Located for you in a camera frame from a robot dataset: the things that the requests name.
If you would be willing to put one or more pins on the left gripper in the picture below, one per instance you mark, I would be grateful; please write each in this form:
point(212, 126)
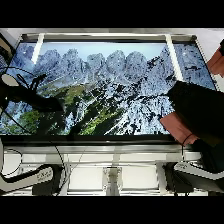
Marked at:
point(52, 104)

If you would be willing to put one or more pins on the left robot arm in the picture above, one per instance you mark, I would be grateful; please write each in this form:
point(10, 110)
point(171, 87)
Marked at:
point(23, 96)

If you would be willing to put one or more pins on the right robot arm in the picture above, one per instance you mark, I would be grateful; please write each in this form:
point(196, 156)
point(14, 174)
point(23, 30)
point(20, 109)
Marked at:
point(200, 173)

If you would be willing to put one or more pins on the silver frame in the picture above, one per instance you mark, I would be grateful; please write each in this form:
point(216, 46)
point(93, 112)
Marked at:
point(113, 166)

